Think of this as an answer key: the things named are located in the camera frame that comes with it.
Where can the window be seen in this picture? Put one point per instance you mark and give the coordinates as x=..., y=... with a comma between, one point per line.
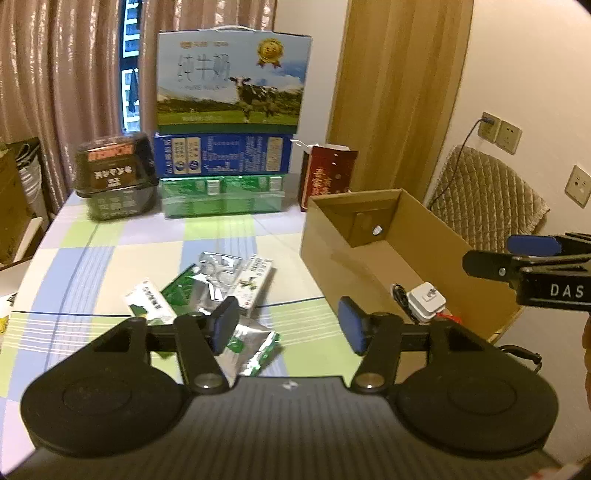
x=130, y=55

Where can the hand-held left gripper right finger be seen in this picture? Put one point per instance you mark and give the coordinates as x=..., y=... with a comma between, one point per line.
x=351, y=323

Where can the green medicine box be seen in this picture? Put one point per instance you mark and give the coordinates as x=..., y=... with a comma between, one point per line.
x=147, y=300

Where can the checked tablecloth desktop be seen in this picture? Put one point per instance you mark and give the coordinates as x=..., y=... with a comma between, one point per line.
x=115, y=240

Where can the white cow print box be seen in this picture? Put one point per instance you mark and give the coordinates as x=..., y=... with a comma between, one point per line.
x=254, y=281

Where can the red gift bag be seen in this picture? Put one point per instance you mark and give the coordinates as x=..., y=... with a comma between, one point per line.
x=328, y=177

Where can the green foil packet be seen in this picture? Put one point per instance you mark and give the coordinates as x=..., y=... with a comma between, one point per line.
x=182, y=288

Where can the green drink pack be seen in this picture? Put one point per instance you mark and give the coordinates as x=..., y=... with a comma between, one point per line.
x=221, y=196

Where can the quilted chair cover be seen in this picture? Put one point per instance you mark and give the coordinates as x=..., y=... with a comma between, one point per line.
x=485, y=198

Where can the cow print milk carton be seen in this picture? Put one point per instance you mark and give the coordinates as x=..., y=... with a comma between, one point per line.
x=221, y=83

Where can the red snack packet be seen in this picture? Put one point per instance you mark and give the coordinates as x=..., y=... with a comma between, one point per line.
x=450, y=317

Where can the brown cardboard box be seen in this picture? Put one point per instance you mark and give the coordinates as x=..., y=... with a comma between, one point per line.
x=337, y=258

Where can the dark packaged food container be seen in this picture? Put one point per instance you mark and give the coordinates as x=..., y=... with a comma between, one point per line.
x=115, y=184

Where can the large cardboard box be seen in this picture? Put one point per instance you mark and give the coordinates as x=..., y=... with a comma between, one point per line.
x=11, y=207

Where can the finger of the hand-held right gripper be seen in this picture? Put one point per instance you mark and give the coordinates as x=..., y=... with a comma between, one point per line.
x=531, y=244
x=489, y=265

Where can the person's right hand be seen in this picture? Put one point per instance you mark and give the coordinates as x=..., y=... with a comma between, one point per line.
x=588, y=364

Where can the beige wall socket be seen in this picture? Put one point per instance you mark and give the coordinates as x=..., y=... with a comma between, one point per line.
x=509, y=137
x=579, y=187

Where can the blue carton box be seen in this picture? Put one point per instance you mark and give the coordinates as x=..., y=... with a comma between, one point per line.
x=221, y=154

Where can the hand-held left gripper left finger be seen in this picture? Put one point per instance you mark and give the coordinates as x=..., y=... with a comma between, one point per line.
x=226, y=318

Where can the metal bucket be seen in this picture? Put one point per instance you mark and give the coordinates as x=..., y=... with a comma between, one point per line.
x=30, y=170

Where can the wooden door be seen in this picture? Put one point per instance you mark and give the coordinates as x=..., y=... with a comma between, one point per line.
x=397, y=92

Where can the white square night light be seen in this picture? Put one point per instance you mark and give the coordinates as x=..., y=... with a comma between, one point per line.
x=427, y=302

